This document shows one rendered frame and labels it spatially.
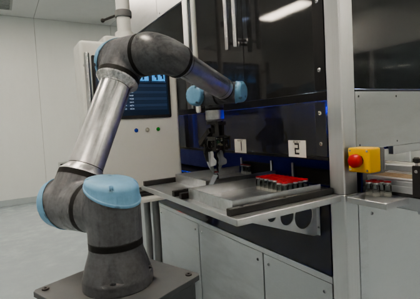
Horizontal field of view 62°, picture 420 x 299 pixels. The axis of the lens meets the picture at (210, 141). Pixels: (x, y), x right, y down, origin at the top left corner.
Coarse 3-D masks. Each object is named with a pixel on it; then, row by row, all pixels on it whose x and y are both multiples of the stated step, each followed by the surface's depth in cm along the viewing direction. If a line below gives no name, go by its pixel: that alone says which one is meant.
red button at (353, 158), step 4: (352, 156) 100; (356, 156) 100; (360, 156) 100; (348, 160) 102; (352, 160) 100; (356, 160) 99; (360, 160) 99; (348, 164) 102; (352, 164) 100; (356, 164) 100; (360, 164) 100
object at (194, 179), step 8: (224, 168) 164; (232, 168) 166; (176, 176) 150; (184, 176) 143; (192, 176) 155; (200, 176) 157; (208, 176) 159; (224, 176) 158; (232, 176) 135; (240, 176) 137; (248, 176) 139; (184, 184) 144; (192, 184) 138; (200, 184) 132; (208, 184) 129
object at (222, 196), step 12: (240, 180) 126; (252, 180) 129; (192, 192) 114; (204, 192) 119; (216, 192) 121; (228, 192) 122; (240, 192) 121; (252, 192) 120; (264, 192) 119; (276, 192) 102; (288, 192) 104; (300, 192) 107; (216, 204) 101; (228, 204) 96; (240, 204) 95
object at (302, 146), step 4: (288, 140) 127; (292, 140) 125; (296, 140) 123; (300, 140) 122; (288, 144) 127; (292, 144) 125; (300, 144) 122; (304, 144) 120; (292, 148) 125; (300, 148) 122; (304, 148) 120; (292, 152) 125; (296, 152) 124; (300, 152) 122; (304, 152) 120; (292, 156) 126; (296, 156) 124; (300, 156) 122; (304, 156) 121
